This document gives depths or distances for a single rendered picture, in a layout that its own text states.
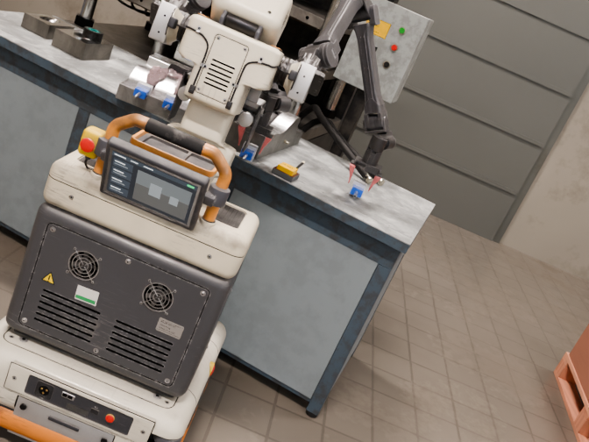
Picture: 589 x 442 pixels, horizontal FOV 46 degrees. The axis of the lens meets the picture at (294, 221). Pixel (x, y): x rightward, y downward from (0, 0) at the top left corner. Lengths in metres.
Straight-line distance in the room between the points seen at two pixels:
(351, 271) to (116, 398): 0.95
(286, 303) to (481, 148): 3.76
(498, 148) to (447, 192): 0.55
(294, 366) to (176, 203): 1.12
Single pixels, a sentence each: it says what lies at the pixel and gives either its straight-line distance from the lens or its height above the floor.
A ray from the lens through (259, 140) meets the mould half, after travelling 2.51.
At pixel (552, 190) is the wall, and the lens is 6.35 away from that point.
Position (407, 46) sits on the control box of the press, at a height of 1.33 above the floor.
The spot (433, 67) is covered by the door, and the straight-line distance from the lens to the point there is 5.94.
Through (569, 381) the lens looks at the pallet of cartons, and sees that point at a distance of 4.27.
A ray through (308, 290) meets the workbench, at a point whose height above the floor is 0.46.
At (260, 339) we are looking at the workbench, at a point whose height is 0.18.
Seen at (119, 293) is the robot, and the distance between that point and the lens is 1.91.
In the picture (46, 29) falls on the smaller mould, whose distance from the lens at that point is 3.13.
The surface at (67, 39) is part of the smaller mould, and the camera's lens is 3.02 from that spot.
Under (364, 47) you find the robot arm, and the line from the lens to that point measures 2.52.
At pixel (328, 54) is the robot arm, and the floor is 1.26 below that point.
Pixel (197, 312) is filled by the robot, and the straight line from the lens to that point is 1.87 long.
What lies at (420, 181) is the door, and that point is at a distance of 6.10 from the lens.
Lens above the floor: 1.48
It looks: 19 degrees down
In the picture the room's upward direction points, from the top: 24 degrees clockwise
